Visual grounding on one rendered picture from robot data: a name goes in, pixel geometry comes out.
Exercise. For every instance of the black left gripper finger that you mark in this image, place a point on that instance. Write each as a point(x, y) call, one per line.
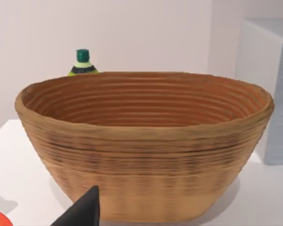
point(87, 210)

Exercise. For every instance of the brown woven basket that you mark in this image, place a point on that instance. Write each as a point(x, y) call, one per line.
point(143, 146)

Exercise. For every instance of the pale grey cabinet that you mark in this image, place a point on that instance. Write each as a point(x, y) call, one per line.
point(270, 94)

